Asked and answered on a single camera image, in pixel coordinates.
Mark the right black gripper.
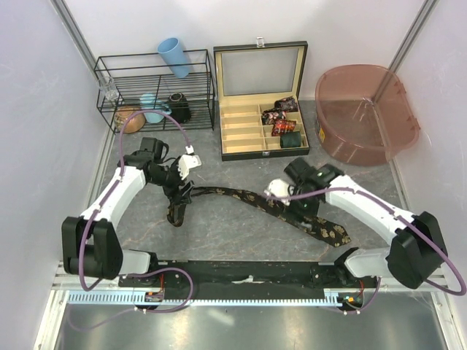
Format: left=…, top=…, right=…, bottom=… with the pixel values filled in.
left=279, top=184, right=320, bottom=230

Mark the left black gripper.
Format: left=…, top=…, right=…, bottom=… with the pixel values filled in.
left=148, top=156, right=194, bottom=206

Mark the dark floral necktie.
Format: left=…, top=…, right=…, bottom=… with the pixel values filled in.
left=167, top=185, right=351, bottom=247

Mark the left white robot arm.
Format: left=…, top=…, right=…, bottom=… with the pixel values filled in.
left=61, top=138, right=201, bottom=287

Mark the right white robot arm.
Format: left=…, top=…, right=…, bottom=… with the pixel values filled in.
left=285, top=157, right=447, bottom=289

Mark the brown round vase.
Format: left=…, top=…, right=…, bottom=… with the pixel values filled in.
left=113, top=105, right=146, bottom=134

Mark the black ceramic jar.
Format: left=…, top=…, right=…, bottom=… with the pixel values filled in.
left=168, top=93, right=191, bottom=124

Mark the dark green rolled tie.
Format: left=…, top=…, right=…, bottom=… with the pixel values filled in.
left=279, top=131, right=302, bottom=149

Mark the light blue mug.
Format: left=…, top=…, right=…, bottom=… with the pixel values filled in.
left=139, top=93, right=171, bottom=124

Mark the red patterned rolled tie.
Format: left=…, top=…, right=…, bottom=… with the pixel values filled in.
left=271, top=119, right=296, bottom=136

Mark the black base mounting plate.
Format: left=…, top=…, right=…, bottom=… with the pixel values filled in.
left=118, top=259, right=379, bottom=300

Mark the black pink floral rolled tie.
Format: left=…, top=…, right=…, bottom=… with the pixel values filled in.
left=261, top=109, right=287, bottom=125

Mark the clear glass cup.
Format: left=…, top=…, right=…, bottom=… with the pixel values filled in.
left=98, top=76, right=120, bottom=101

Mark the dark pink patterned rolled tie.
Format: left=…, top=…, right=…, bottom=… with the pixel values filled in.
left=274, top=96, right=298, bottom=112

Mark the pink transparent plastic tub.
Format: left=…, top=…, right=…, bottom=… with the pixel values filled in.
left=315, top=64, right=420, bottom=166

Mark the blue plastic cup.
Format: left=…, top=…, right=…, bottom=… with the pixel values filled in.
left=157, top=37, right=190, bottom=79

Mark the black wooden tie box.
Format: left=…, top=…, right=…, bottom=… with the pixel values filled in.
left=213, top=41, right=310, bottom=161

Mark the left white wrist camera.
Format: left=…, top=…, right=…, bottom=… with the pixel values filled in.
left=177, top=146, right=202, bottom=180

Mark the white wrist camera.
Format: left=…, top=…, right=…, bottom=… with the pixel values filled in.
left=263, top=179, right=295, bottom=200
left=177, top=146, right=202, bottom=180

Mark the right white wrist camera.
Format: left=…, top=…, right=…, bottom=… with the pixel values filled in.
left=263, top=179, right=295, bottom=200

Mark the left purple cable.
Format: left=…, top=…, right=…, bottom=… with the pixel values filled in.
left=65, top=110, right=194, bottom=331

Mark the purple cable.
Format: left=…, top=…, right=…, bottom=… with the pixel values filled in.
left=65, top=110, right=194, bottom=331
left=266, top=187, right=467, bottom=315

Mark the black wire rack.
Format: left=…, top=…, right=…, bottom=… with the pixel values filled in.
left=94, top=49, right=216, bottom=133

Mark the light blue cable duct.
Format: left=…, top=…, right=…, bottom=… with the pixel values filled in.
left=68, top=290, right=364, bottom=307

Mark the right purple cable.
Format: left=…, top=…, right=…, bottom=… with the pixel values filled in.
left=266, top=187, right=467, bottom=315

